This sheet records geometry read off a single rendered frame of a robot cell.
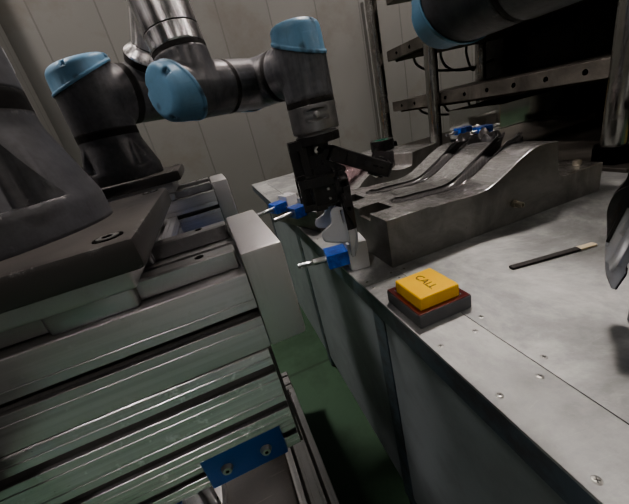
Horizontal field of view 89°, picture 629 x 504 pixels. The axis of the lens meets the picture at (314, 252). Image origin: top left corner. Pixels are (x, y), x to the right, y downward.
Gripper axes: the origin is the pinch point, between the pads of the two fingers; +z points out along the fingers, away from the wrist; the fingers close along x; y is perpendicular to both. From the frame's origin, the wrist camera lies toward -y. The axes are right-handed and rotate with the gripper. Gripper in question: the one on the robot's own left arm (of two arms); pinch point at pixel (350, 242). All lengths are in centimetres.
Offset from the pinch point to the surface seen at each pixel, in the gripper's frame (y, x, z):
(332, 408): 13, -40, 85
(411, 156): -31, -40, -5
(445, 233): -16.8, 3.4, 1.8
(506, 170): -30.8, 0.4, -5.9
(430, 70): -67, -94, -29
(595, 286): -25.4, 23.9, 4.7
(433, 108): -67, -94, -13
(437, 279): -7.3, 18.2, 1.0
